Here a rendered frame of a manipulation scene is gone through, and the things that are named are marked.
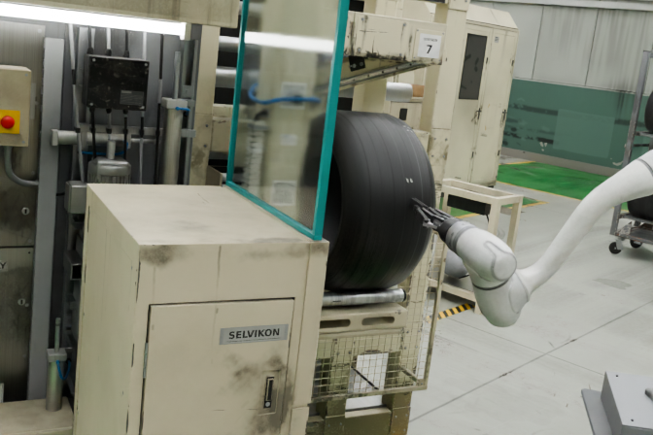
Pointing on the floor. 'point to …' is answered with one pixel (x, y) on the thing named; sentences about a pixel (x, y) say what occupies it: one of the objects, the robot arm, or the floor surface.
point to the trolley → (639, 212)
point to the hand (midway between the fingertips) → (418, 207)
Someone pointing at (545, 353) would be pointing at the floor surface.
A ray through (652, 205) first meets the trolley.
